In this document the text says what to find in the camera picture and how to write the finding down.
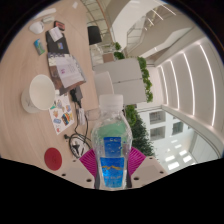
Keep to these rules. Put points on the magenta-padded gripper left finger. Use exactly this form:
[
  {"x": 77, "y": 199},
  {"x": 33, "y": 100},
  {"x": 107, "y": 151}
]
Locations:
[{"x": 73, "y": 171}]

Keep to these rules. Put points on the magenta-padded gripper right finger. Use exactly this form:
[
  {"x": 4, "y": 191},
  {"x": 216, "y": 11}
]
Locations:
[{"x": 150, "y": 170}]

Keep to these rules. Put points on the clear blue-label water bottle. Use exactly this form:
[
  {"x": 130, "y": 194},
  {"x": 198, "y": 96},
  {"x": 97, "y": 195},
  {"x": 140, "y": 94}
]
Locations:
[{"x": 111, "y": 143}]

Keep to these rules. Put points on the flat round red coaster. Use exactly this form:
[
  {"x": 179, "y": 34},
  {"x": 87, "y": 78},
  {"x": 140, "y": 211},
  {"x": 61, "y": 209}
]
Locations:
[{"x": 53, "y": 159}]

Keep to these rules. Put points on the row of green hedge plants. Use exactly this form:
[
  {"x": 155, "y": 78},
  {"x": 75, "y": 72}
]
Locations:
[{"x": 140, "y": 133}]

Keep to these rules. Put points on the colourful sticker sheet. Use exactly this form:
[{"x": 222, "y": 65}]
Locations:
[{"x": 61, "y": 115}]

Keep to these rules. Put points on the black rectangular box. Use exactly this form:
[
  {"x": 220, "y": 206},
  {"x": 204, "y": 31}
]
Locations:
[{"x": 76, "y": 94}]

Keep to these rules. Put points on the white ceramic mug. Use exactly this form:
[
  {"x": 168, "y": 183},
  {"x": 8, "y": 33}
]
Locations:
[{"x": 38, "y": 93}]

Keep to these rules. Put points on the white chair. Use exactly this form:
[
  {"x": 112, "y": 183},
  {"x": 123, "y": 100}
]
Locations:
[{"x": 104, "y": 85}]

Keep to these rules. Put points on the white cabinet topped with plants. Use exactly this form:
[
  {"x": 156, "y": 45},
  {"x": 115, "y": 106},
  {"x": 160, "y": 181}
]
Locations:
[{"x": 128, "y": 76}]

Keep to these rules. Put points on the ceiling light strips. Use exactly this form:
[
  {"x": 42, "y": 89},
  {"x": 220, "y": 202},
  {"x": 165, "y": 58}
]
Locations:
[{"x": 193, "y": 83}]

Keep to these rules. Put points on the brown planter with plant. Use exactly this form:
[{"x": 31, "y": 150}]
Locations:
[{"x": 108, "y": 57}]

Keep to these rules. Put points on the black tablet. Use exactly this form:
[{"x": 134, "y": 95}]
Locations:
[{"x": 58, "y": 46}]

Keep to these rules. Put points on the small teal box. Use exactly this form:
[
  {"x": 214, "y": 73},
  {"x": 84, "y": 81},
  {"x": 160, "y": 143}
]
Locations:
[{"x": 39, "y": 46}]

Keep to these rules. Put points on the black office chair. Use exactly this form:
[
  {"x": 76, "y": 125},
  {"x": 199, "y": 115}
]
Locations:
[{"x": 94, "y": 35}]

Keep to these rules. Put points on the small white label card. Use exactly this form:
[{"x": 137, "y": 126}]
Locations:
[{"x": 56, "y": 33}]

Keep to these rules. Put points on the red and black phone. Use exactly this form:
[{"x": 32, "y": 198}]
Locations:
[{"x": 59, "y": 25}]

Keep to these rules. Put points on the white computer mouse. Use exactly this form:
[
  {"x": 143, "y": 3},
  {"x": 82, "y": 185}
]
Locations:
[{"x": 36, "y": 27}]

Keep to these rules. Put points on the glass railing with wooden handrail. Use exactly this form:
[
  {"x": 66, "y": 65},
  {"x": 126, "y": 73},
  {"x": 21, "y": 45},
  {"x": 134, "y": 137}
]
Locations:
[{"x": 98, "y": 16}]

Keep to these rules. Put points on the white power strip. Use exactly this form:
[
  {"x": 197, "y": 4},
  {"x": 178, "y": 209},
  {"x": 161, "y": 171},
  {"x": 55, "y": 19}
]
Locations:
[{"x": 45, "y": 14}]

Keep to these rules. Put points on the small white paper note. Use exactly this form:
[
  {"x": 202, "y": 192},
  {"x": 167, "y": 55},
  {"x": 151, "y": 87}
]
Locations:
[{"x": 75, "y": 5}]

